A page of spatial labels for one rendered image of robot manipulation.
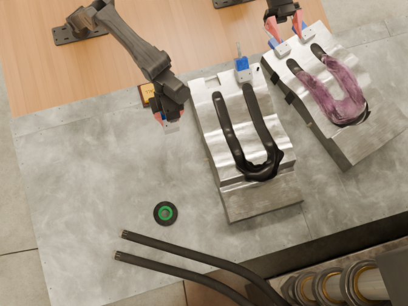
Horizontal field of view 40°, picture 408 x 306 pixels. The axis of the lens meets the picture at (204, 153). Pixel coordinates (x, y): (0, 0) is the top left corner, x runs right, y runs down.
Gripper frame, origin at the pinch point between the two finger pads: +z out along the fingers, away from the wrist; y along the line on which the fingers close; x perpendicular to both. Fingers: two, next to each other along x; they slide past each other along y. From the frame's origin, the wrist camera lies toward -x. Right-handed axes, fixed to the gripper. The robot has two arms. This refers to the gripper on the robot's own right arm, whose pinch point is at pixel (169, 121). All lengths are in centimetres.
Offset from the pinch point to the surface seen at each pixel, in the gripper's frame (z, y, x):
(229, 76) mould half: -0.2, 24.6, 12.9
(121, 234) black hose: 24.6, -24.9, -20.0
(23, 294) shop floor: 99, -79, 17
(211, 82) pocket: 1.9, 18.7, 14.9
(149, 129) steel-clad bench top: 11.6, -6.2, 10.5
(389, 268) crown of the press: -53, 16, -95
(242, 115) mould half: 7.0, 24.9, 0.6
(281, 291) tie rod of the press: 43, 20, -48
